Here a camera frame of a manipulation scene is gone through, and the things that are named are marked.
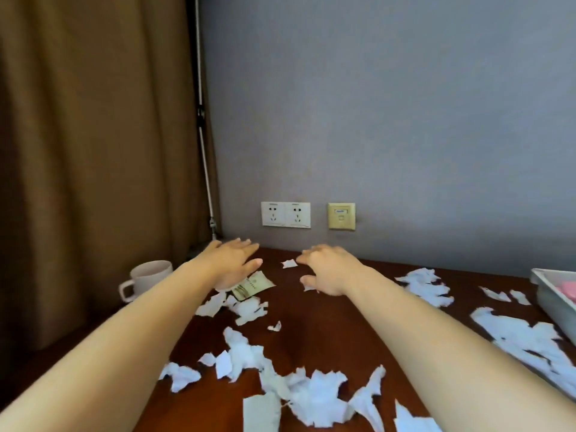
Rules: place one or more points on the person's right hand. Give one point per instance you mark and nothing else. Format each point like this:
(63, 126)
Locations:
(337, 272)

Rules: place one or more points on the person's left hand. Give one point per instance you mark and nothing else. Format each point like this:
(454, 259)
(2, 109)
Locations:
(225, 265)

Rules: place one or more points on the person's left thumb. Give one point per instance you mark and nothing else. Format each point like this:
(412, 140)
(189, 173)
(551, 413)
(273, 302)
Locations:
(249, 269)

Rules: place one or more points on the person's right thumb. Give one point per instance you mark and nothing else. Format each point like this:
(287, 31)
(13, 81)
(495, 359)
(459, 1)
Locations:
(311, 282)

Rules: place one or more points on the person's right forearm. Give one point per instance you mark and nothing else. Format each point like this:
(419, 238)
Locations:
(450, 355)

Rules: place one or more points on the person's left forearm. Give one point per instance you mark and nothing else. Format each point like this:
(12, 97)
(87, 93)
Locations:
(112, 341)

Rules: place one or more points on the green paper packet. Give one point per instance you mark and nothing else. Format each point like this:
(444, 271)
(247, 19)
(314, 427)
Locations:
(254, 285)

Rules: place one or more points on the white mug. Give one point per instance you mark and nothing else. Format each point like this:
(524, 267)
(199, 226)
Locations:
(150, 276)

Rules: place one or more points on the scattered torn white paper scraps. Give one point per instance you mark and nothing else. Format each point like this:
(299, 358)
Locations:
(315, 395)

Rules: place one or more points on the brown curtain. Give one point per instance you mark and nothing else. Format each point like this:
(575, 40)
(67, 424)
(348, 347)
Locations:
(90, 152)

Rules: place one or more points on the grey plastic tray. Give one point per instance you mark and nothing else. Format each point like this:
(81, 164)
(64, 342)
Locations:
(551, 301)

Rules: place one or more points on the pink item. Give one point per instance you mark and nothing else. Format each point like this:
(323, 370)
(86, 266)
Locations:
(568, 291)

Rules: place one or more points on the white wall power socket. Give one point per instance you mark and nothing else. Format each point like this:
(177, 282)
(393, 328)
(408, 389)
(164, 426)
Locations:
(298, 215)
(273, 214)

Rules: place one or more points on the beige wall network socket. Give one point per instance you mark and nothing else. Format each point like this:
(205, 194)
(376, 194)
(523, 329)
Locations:
(341, 216)

